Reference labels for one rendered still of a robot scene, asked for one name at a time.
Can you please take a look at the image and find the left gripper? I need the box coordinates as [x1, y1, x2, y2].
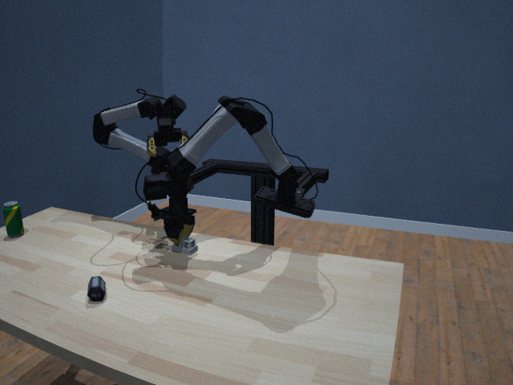
[161, 197, 196, 245]

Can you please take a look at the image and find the green and yellow drink can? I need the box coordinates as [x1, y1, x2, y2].
[2, 201, 24, 237]

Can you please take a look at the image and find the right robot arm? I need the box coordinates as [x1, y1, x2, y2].
[93, 95, 187, 175]

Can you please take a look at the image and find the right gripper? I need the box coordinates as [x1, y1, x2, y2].
[147, 125, 189, 157]

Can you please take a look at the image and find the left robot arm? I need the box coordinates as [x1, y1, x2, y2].
[143, 96, 314, 221]

